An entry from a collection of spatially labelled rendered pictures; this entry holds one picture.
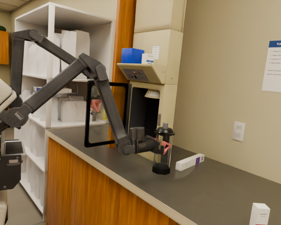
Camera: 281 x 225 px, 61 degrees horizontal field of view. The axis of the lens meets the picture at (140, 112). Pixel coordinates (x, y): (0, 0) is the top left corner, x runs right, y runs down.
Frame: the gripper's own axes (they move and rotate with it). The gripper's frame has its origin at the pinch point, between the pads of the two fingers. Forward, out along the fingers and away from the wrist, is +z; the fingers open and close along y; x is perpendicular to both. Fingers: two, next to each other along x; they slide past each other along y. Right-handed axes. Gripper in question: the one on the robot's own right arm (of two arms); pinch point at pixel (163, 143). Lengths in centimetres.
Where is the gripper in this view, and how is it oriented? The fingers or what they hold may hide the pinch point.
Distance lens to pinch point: 128.5
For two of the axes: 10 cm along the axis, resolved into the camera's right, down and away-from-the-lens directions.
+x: -0.9, 9.8, 1.5
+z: 7.6, -0.3, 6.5
